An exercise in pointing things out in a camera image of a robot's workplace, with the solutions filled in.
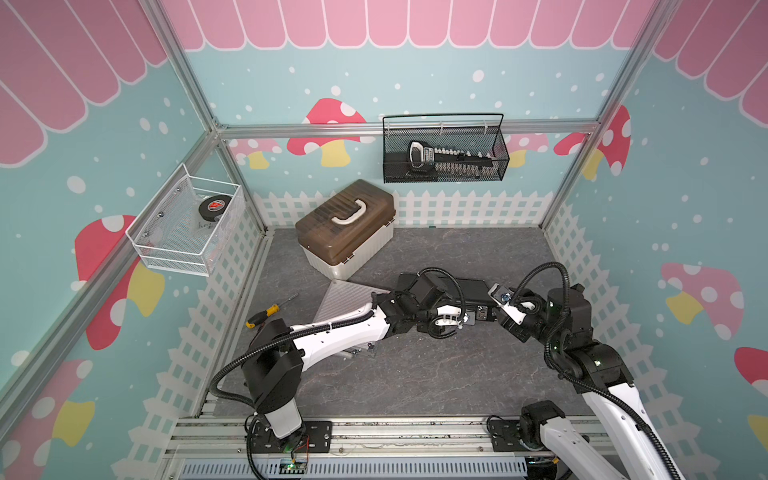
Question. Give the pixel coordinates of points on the small green circuit board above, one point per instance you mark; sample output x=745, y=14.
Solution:
x=293, y=467

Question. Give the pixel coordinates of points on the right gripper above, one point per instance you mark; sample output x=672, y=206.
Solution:
x=510, y=324

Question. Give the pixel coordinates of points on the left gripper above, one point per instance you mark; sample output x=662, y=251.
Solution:
x=433, y=329

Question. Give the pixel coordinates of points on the black poker case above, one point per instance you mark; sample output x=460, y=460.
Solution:
x=474, y=294

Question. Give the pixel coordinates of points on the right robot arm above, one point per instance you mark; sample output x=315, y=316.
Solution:
x=547, y=307

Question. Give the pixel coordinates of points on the black tape roll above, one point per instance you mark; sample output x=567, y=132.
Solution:
x=212, y=208

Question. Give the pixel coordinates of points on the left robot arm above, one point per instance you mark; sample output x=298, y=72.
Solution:
x=267, y=376

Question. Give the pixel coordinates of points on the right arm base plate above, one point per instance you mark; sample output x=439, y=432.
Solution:
x=516, y=435

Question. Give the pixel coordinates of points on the silver aluminium poker case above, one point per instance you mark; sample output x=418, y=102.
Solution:
x=340, y=298

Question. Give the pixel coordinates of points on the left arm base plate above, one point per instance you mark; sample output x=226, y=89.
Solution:
x=311, y=437

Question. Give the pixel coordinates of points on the white box brown lid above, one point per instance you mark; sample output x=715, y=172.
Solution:
x=345, y=232

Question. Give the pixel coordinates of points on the yellow black screwdriver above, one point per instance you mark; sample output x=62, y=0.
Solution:
x=260, y=317

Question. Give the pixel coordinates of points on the white wire wall basket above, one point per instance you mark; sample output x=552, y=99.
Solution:
x=169, y=234

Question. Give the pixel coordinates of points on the black wire wall basket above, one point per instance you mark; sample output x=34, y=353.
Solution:
x=478, y=133

